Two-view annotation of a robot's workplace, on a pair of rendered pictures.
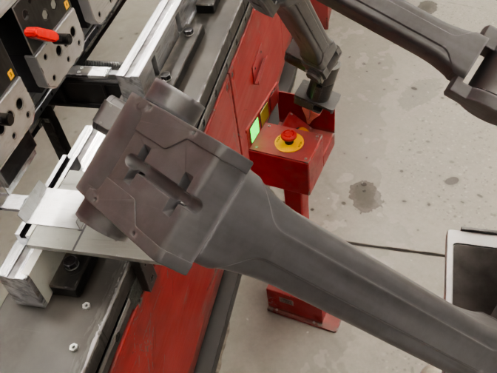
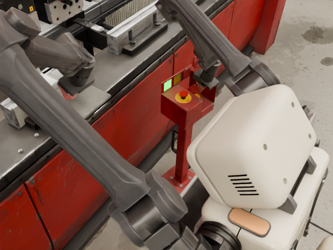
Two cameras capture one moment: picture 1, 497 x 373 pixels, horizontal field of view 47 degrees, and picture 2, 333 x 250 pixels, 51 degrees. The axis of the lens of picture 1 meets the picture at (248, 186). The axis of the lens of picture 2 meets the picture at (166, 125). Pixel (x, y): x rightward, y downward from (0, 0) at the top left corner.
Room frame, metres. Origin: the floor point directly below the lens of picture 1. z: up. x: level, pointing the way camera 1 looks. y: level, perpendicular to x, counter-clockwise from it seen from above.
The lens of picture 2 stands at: (-0.11, -0.30, 1.79)
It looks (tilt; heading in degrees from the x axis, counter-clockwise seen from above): 46 degrees down; 13
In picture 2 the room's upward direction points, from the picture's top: 2 degrees clockwise
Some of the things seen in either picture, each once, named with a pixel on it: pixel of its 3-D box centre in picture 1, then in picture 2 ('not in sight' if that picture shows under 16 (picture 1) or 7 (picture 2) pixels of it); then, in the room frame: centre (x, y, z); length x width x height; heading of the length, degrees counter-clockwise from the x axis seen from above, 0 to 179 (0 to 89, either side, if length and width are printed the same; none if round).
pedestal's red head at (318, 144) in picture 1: (293, 138); (188, 96); (1.08, -0.13, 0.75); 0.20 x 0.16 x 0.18; 150
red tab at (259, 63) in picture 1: (259, 63); (201, 56); (1.65, -0.10, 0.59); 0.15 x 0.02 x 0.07; 161
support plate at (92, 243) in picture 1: (115, 214); (64, 95); (0.69, 0.24, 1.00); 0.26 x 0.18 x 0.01; 71
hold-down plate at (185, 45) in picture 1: (179, 60); (145, 37); (1.29, 0.13, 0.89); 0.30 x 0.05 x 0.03; 161
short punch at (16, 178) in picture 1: (12, 154); not in sight; (0.73, 0.38, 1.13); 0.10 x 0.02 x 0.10; 161
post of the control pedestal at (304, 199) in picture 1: (298, 226); (183, 148); (1.08, -0.13, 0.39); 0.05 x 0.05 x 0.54; 60
